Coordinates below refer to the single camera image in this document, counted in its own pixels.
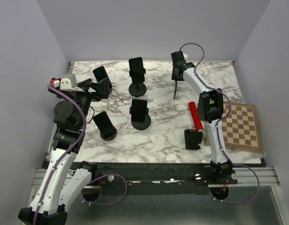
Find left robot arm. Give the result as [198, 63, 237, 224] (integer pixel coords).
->
[18, 76, 110, 225]

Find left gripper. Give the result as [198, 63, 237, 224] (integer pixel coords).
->
[72, 77, 109, 128]

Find right black folding stand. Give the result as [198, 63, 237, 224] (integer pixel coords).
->
[184, 129, 203, 150]

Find aluminium frame rail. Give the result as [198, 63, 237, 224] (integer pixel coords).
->
[21, 165, 281, 225]

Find red cylinder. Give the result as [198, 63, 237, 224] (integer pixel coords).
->
[188, 102, 204, 132]

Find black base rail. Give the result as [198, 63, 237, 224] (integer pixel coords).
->
[71, 161, 238, 196]

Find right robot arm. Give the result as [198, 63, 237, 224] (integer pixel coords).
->
[171, 50, 233, 184]

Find black clamp stand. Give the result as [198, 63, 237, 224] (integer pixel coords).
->
[129, 107, 151, 130]

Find teal phone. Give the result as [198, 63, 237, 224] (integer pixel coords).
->
[130, 98, 148, 123]

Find back centre black stand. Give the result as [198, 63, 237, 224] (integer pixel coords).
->
[128, 68, 147, 97]

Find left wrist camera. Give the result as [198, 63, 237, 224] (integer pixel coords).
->
[50, 74, 83, 92]

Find wooden chessboard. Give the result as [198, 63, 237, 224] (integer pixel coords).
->
[204, 100, 262, 153]

